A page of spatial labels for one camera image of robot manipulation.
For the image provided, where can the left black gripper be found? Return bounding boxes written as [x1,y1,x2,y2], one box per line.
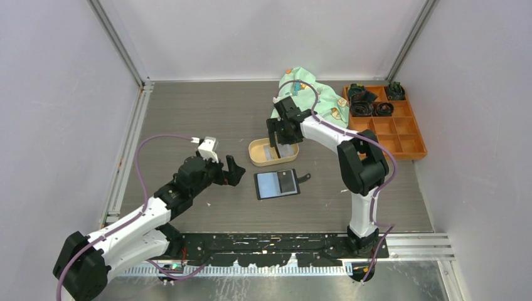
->
[190,150,244,197]

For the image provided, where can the silver Chlitina card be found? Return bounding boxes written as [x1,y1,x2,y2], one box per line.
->
[277,144,295,159]

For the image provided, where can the beige oval tray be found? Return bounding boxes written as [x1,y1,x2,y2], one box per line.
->
[248,138,299,167]

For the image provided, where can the black card holder wallet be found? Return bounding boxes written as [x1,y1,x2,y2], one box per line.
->
[254,169,311,201]

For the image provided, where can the black gold VIP card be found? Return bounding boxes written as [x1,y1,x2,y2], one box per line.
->
[277,169,297,194]

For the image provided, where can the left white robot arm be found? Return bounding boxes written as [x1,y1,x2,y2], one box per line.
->
[53,155,246,300]

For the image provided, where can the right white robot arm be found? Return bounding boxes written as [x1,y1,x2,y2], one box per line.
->
[266,97,390,258]

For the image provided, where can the green cartoon print cloth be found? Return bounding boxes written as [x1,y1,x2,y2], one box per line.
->
[277,67,349,128]

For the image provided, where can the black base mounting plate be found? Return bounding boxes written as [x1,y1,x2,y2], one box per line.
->
[156,233,389,268]

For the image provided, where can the orange compartment tray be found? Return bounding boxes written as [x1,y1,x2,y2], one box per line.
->
[348,85,427,160]

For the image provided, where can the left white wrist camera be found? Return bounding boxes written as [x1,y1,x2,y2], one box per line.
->
[191,137,220,163]

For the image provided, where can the black coiled strap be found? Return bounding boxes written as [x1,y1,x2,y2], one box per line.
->
[384,81,407,102]
[347,83,378,104]
[373,102,395,117]
[349,100,375,117]

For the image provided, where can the aluminium cable duct rail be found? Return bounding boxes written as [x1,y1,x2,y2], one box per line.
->
[118,263,353,277]

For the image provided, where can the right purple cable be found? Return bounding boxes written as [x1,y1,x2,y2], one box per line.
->
[274,80,400,284]

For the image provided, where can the purple cable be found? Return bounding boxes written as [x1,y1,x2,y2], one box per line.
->
[274,80,400,284]
[55,134,209,301]

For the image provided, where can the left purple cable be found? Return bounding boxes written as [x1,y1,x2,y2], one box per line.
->
[55,134,209,301]

